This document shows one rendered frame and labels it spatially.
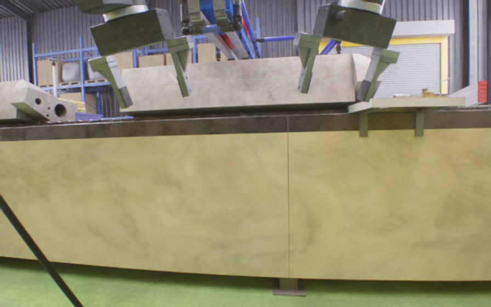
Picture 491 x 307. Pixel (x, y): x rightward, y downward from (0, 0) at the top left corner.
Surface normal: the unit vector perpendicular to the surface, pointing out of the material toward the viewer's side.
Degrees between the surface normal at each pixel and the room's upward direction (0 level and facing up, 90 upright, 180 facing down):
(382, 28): 114
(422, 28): 90
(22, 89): 71
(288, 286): 90
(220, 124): 90
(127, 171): 90
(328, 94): 80
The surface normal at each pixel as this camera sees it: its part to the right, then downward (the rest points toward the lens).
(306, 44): 0.11, 0.47
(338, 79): -0.13, -0.09
